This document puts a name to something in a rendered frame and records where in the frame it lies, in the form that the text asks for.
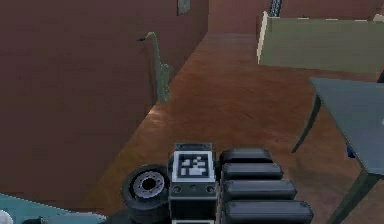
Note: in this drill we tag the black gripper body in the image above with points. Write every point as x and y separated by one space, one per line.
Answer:
146 186

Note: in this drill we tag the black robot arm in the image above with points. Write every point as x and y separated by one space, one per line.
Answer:
233 186

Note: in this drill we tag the pale teal furniture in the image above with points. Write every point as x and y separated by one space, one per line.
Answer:
33 210

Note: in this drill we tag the small blue object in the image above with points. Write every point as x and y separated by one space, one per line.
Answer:
350 151

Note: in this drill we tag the grey table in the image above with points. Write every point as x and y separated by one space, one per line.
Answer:
353 113

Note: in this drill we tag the black patterned object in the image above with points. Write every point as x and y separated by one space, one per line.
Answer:
275 7

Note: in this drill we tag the olive green cabinet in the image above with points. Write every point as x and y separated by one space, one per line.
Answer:
320 45

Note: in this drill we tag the grey framed wall picture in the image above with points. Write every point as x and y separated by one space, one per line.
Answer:
183 6

